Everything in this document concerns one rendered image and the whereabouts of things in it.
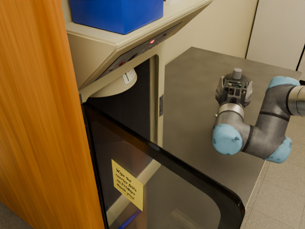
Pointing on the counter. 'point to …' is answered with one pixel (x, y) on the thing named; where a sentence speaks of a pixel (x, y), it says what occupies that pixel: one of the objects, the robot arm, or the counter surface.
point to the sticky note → (128, 185)
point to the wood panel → (42, 122)
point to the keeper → (161, 105)
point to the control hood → (121, 40)
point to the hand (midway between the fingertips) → (234, 87)
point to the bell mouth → (117, 85)
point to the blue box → (116, 13)
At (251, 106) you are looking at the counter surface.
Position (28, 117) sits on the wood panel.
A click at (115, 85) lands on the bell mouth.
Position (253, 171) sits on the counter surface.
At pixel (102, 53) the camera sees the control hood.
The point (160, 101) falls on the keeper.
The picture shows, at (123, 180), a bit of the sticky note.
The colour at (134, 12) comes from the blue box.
